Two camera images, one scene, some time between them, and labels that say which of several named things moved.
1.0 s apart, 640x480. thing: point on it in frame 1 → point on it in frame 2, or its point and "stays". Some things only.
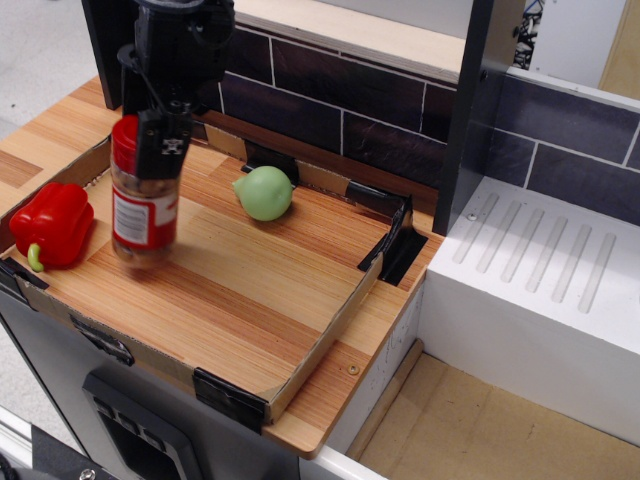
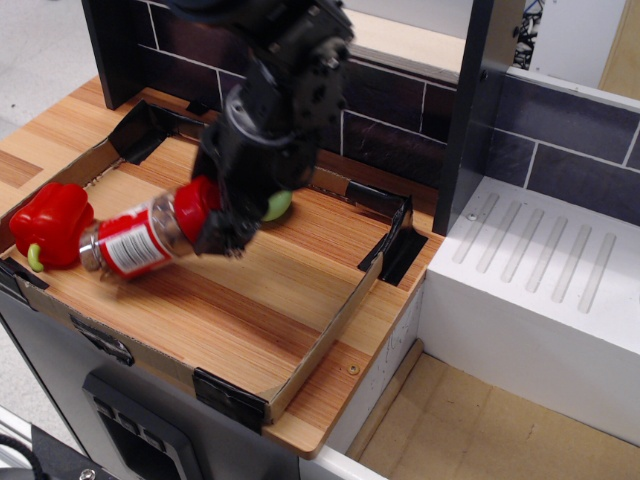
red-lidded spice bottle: x=144 y=211 → x=141 y=241
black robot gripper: x=176 y=62 → x=256 y=152
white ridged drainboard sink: x=540 y=296 stays
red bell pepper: x=52 y=224 stays
